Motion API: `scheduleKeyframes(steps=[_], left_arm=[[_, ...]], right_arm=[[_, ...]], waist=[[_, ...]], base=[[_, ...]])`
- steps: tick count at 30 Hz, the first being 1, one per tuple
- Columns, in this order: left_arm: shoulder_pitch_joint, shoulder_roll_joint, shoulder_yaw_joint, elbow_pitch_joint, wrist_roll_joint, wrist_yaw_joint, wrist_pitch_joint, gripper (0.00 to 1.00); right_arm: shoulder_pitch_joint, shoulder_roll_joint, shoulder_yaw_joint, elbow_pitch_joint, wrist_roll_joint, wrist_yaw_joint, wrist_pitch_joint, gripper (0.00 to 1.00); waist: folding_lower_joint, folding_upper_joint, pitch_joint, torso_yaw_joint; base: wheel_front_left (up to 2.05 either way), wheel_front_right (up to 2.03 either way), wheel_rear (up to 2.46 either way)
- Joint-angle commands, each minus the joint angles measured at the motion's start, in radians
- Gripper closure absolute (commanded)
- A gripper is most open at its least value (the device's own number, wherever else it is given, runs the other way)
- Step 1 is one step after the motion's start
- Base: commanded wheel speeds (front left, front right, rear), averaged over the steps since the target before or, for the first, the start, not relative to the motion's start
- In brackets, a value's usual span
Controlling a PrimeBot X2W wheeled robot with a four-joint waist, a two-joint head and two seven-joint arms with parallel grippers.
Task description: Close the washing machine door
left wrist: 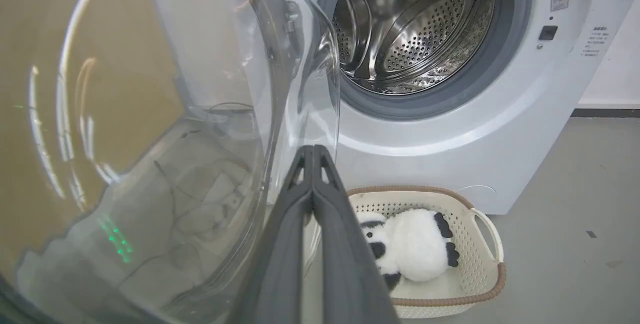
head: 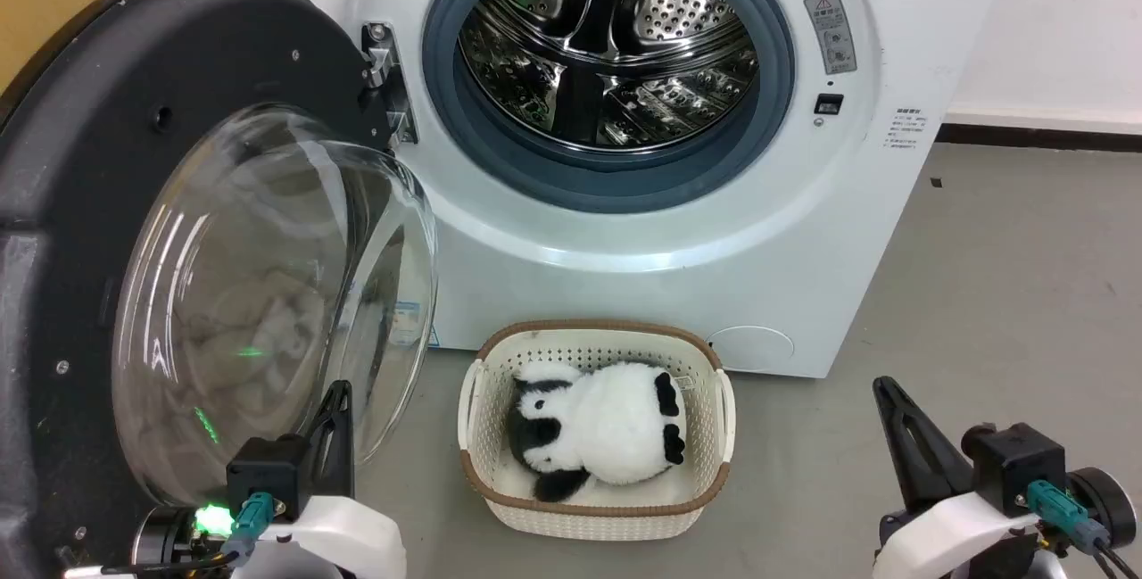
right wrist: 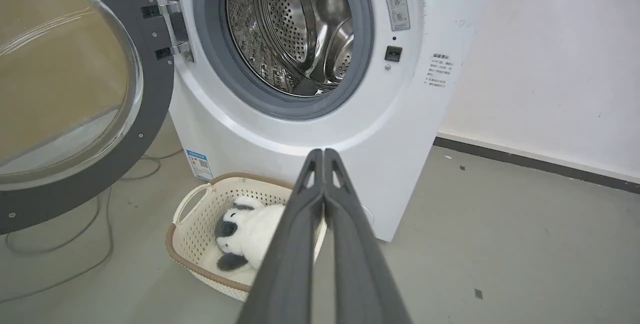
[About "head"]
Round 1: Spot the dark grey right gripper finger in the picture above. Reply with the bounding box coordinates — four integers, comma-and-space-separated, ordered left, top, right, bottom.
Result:
873, 376, 975, 514

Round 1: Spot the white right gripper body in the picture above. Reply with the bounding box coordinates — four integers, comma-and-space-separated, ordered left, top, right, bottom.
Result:
873, 490, 1068, 579

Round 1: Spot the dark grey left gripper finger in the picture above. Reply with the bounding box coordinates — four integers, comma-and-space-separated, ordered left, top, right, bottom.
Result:
307, 380, 356, 500

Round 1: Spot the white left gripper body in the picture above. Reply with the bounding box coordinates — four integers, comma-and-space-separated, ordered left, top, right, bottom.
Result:
234, 495, 408, 579

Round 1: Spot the white front-load washing machine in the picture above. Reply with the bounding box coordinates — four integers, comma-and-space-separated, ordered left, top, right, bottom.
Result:
230, 0, 1018, 380

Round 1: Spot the metal door hinge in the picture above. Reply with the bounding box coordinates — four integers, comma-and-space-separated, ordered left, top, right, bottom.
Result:
360, 21, 419, 148

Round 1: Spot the black round glass washer door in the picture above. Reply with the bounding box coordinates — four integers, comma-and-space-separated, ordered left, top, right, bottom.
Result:
0, 0, 440, 579

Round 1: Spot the round white filter cover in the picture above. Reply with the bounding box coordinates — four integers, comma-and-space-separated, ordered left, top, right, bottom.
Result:
708, 326, 796, 376

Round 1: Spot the cream woven plastic laundry basket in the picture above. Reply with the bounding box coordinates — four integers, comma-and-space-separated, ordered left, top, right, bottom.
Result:
458, 320, 737, 542

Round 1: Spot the black white panda plush toy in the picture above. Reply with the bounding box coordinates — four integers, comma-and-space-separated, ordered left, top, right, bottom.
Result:
509, 360, 688, 503

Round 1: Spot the small printed text label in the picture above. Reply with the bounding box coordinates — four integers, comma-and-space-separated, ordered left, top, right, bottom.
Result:
887, 106, 930, 157

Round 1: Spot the grey warning sticker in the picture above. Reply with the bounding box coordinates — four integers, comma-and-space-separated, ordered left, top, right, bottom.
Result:
804, 0, 858, 77

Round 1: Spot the stainless steel washer drum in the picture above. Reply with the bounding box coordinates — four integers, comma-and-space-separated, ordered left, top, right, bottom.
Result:
457, 0, 761, 153

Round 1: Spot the teal plug right gripper cable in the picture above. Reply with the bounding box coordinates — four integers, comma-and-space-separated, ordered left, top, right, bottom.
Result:
1026, 480, 1142, 579

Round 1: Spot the dark wall baseboard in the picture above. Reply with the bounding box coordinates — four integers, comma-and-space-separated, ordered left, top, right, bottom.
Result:
936, 122, 1142, 153

